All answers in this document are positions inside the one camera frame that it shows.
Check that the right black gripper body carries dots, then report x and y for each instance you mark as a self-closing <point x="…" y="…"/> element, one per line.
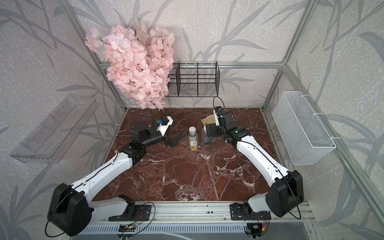
<point x="216" y="130"/>

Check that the clear acrylic wall shelf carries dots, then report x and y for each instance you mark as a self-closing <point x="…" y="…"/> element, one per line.
<point x="52" y="138"/>

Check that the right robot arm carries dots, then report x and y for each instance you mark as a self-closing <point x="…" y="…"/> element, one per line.
<point x="286" y="188"/>

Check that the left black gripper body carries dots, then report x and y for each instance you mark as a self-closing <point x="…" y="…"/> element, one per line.
<point x="167" y="142"/>

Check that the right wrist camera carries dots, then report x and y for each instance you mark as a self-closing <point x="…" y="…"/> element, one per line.
<point x="217" y="115"/>

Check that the white mesh basket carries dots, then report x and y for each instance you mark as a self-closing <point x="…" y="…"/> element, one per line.
<point x="305" y="137"/>

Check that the black wire basket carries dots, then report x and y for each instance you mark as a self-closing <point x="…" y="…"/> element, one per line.
<point x="196" y="80"/>

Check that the aluminium mounting rail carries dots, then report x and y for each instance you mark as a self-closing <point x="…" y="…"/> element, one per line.
<point x="215" y="212"/>

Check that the beige work glove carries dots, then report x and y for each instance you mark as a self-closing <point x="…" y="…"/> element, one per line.
<point x="211" y="119"/>

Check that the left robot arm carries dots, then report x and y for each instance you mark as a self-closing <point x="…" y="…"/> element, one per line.
<point x="72" y="207"/>

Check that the pink artificial blossom tree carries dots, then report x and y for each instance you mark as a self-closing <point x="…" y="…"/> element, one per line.
<point x="140" y="61"/>

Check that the clear bottle with yellow label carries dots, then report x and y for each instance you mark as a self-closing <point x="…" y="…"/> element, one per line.
<point x="193" y="139"/>

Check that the clear bottle with blue label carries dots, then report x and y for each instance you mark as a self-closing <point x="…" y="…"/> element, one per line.
<point x="205" y="138"/>

